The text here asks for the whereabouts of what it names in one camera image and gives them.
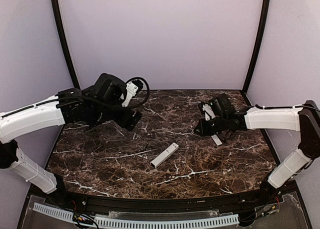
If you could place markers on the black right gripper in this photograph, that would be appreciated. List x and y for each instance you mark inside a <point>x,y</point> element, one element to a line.
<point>202,128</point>

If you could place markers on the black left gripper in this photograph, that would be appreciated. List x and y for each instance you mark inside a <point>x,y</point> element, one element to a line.
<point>133,119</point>

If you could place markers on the white remote battery cover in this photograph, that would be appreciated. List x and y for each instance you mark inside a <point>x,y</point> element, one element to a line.
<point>216,140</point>

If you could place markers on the white remote control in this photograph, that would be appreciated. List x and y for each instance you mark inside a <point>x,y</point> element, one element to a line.
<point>163,156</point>

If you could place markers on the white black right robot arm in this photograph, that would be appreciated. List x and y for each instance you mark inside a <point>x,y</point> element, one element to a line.
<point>220,115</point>

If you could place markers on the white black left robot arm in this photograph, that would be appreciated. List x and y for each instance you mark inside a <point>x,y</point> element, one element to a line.
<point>107,100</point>

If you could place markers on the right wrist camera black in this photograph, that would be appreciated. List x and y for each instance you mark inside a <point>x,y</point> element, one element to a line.
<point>206,110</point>

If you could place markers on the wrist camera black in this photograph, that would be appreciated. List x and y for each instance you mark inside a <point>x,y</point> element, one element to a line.
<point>206,110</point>
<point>133,86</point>

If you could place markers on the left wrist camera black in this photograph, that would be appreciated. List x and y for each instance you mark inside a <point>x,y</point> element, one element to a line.
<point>133,86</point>

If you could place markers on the black front mounting rail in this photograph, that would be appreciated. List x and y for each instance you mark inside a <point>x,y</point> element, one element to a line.
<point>236,203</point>

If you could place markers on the white slotted cable duct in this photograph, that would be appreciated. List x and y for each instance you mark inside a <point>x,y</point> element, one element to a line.
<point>134,220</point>

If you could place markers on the black right corner post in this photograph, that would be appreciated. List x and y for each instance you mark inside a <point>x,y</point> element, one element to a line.
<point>257,45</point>

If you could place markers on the black corner frame post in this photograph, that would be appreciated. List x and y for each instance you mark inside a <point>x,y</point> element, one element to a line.
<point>63,43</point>

